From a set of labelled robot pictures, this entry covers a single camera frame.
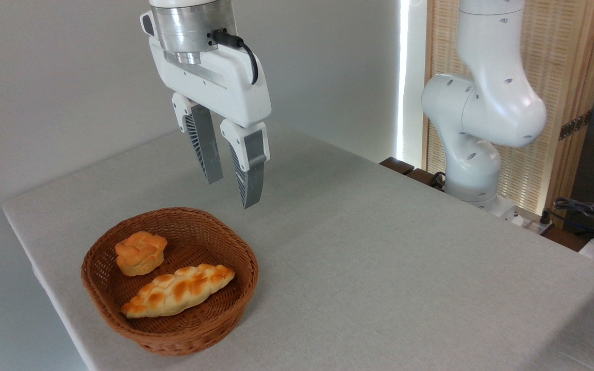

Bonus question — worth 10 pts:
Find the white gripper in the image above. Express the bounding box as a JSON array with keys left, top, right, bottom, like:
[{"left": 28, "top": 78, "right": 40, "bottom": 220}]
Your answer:
[{"left": 148, "top": 37, "right": 272, "bottom": 210}]

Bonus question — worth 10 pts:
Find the round golden bread roll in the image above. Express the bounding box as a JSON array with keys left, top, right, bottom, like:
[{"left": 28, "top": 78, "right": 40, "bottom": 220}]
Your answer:
[{"left": 114, "top": 231, "right": 168, "bottom": 277}]

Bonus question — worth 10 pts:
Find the long braided bread loaf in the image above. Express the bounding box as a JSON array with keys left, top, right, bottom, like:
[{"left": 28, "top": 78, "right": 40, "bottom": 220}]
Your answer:
[{"left": 121, "top": 264, "right": 236, "bottom": 319}]

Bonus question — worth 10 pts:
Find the dark brown wooden block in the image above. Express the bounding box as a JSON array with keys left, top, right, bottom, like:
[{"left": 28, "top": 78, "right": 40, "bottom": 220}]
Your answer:
[{"left": 379, "top": 157, "right": 445, "bottom": 192}]

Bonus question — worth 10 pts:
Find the brown wicker basket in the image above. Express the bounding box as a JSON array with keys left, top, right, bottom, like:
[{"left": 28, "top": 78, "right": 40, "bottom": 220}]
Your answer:
[{"left": 81, "top": 207, "right": 259, "bottom": 357}]

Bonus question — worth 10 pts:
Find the grey tablecloth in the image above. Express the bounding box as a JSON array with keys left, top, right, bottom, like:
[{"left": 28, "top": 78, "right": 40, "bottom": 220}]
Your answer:
[{"left": 2, "top": 121, "right": 594, "bottom": 371}]

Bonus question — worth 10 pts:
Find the white power strip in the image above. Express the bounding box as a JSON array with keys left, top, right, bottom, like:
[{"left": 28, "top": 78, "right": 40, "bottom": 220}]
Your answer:
[{"left": 515, "top": 207, "right": 555, "bottom": 237}]

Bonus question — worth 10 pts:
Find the metal screen hinge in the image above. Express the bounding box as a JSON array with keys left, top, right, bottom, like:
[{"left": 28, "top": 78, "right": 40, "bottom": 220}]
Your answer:
[{"left": 558, "top": 110, "right": 593, "bottom": 141}]

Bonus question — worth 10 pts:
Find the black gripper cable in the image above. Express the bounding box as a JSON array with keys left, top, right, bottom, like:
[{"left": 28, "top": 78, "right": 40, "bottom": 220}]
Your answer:
[{"left": 210, "top": 29, "right": 259, "bottom": 86}]

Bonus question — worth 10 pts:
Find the black cable bundle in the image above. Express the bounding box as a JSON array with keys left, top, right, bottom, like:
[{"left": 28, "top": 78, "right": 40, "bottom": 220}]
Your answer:
[{"left": 552, "top": 192, "right": 594, "bottom": 244}]

